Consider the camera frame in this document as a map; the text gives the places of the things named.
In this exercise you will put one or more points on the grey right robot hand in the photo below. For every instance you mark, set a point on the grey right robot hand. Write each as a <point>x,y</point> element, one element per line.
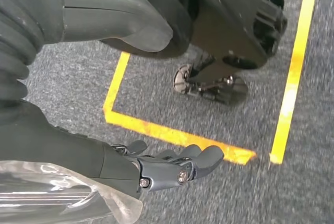
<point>65,148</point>

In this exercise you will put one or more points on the clear plastic cover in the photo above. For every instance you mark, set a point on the clear plastic cover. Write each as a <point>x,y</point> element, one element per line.
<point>52,198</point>

